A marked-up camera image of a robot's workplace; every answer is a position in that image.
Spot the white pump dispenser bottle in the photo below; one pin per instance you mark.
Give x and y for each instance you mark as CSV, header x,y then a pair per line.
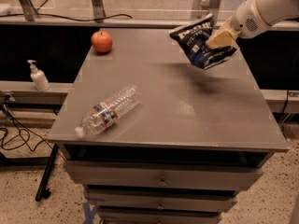
x,y
38,77

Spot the clear plastic water bottle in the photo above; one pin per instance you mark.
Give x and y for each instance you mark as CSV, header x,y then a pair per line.
x,y
103,115

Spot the black stand leg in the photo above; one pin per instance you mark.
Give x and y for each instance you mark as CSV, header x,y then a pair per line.
x,y
43,192

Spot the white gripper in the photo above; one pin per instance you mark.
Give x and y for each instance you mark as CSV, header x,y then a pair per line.
x,y
247,21

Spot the grey drawer cabinet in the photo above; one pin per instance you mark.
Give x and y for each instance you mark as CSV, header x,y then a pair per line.
x,y
186,116

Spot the metal railing frame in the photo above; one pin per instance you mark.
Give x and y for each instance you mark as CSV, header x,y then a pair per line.
x,y
31,14

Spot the middle drawer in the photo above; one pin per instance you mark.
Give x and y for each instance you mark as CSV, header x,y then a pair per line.
x,y
159,200

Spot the red apple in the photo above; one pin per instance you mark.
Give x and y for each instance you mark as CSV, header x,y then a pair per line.
x,y
102,41

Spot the blue chip bag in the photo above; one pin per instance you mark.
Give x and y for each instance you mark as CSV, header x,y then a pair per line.
x,y
192,39

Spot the drawer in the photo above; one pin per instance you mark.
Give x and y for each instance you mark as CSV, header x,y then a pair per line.
x,y
162,176
159,200
150,216

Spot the bottom drawer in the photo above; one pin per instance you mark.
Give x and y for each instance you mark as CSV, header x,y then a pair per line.
x,y
150,216

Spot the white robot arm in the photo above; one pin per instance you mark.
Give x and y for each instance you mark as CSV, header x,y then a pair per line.
x,y
274,11

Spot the top drawer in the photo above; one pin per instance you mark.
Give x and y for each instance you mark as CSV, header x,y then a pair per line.
x,y
162,176

